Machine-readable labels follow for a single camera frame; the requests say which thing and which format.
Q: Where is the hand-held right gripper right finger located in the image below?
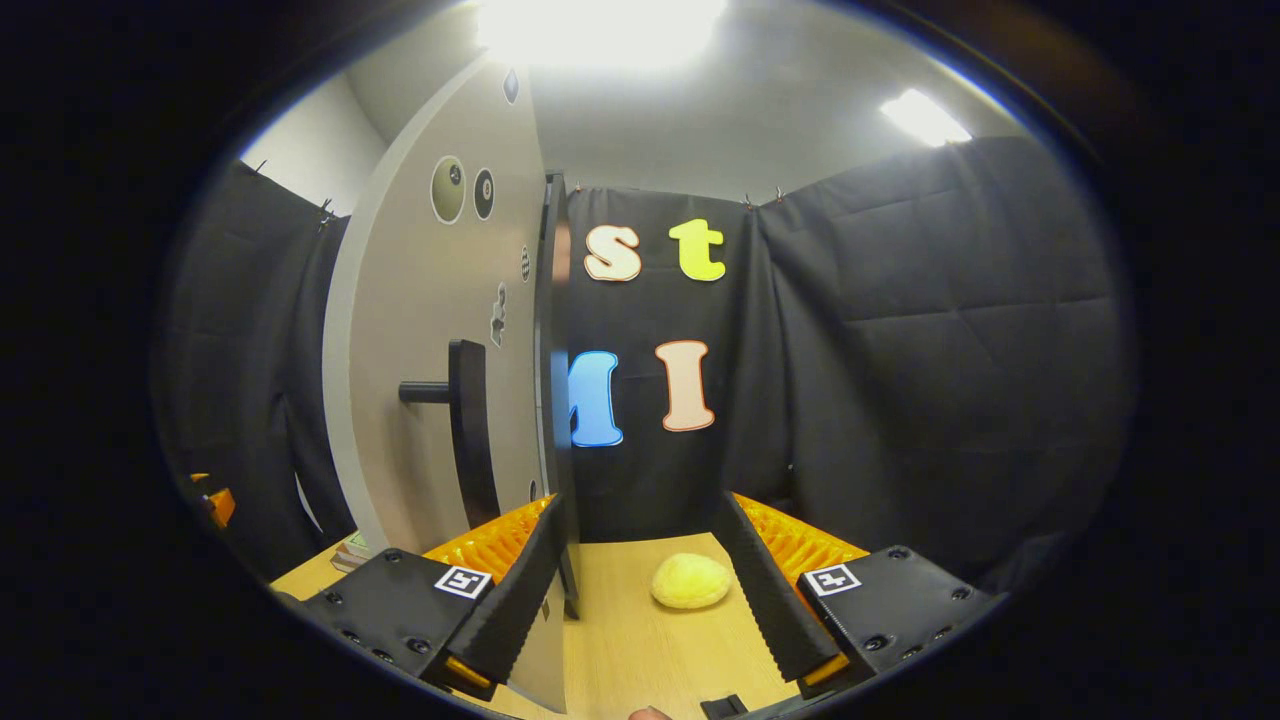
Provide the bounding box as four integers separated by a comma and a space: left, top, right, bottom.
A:
712, 490, 1006, 701

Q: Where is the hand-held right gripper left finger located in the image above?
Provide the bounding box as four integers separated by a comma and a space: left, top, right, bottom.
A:
300, 492, 571, 701

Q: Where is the dark grey cabinet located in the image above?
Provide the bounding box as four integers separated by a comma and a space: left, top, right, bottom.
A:
535, 172, 583, 619

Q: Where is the black door handle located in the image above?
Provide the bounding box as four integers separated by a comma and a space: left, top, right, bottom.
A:
398, 340, 501, 529

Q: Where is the grey cabinet door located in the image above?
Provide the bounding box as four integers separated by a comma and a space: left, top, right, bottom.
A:
322, 55, 571, 713

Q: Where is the yellow sponge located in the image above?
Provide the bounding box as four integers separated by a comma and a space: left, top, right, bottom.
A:
651, 553, 732, 610

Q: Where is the black backdrop cloth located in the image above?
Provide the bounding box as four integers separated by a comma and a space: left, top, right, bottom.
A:
150, 135, 1141, 601

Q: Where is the small ceiling light panel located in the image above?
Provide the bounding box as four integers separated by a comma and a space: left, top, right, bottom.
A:
880, 88, 973, 148

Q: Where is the large ceiling light panel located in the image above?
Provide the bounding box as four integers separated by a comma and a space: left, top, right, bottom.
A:
478, 0, 729, 69

